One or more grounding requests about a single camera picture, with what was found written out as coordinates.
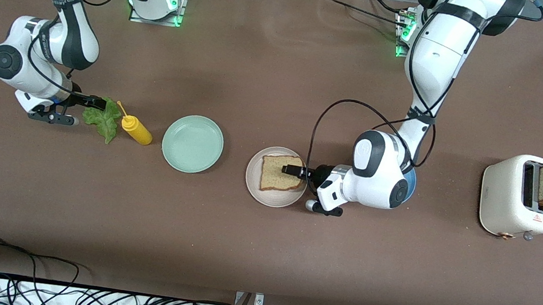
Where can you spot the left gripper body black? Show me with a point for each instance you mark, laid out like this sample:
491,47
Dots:
321,174

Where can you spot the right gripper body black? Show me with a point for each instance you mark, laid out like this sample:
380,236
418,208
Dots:
74,98

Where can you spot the blue round plate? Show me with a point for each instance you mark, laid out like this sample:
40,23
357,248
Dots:
413,184

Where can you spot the green lettuce leaf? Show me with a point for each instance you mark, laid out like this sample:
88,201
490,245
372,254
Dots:
106,123

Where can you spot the yellow squeeze mustard bottle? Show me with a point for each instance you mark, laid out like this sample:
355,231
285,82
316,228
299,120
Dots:
137,131

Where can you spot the white two-slot toaster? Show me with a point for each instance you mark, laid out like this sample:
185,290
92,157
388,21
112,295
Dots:
504,199

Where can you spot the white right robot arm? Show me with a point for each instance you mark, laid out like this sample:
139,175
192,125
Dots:
69,22

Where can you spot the mint green round plate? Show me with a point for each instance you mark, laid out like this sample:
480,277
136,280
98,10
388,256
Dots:
192,143

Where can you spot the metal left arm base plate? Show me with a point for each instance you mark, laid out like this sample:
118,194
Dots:
400,47

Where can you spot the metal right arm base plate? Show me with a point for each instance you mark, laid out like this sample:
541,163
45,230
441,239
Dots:
182,9

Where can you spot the beige round plate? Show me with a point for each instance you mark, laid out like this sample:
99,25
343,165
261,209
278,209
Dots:
254,176

